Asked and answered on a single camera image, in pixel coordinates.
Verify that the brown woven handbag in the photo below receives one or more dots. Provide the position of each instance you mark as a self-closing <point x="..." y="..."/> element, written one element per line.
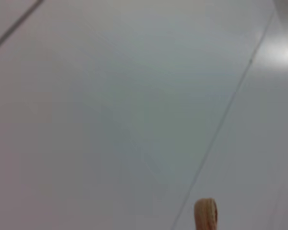
<point x="205" y="215"/>

